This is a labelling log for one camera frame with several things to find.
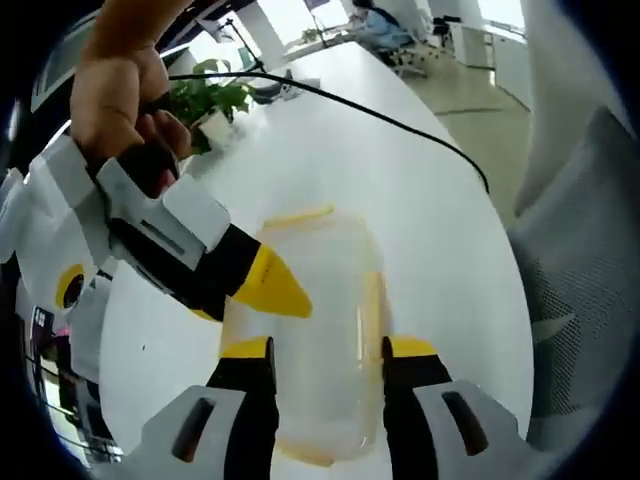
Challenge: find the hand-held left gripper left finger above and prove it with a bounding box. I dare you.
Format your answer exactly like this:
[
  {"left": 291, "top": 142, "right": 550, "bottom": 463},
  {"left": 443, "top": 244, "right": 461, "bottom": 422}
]
[{"left": 135, "top": 335, "right": 280, "bottom": 480}]

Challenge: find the person's right hand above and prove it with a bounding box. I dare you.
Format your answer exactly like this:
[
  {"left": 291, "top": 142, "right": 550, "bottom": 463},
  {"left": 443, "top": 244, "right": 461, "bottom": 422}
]
[{"left": 68, "top": 0, "right": 195, "bottom": 187}]

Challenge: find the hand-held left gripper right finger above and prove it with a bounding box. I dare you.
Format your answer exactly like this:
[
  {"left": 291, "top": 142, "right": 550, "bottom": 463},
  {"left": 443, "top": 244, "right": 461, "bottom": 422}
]
[{"left": 380, "top": 335, "right": 532, "bottom": 480}]

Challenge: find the white cabinet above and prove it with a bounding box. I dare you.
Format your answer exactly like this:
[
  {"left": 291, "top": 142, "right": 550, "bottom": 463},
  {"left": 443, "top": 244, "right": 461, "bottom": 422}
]
[{"left": 448, "top": 21, "right": 532, "bottom": 112}]

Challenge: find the grey mesh chair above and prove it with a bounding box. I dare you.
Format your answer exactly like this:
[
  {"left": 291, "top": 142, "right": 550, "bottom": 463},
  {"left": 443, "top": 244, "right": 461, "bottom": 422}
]
[{"left": 508, "top": 106, "right": 640, "bottom": 451}]

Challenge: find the potted green plant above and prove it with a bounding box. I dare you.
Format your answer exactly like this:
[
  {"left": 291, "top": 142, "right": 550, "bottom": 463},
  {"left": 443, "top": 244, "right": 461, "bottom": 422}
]
[{"left": 167, "top": 58, "right": 254, "bottom": 151}]

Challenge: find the black cable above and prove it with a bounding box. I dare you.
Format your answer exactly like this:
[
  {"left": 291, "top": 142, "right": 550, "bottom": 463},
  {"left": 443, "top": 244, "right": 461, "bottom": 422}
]
[{"left": 167, "top": 71, "right": 492, "bottom": 195}]

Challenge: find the white office chair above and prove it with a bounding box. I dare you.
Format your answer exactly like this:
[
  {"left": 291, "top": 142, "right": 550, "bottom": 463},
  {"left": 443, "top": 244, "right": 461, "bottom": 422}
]
[{"left": 382, "top": 37, "right": 442, "bottom": 80}]

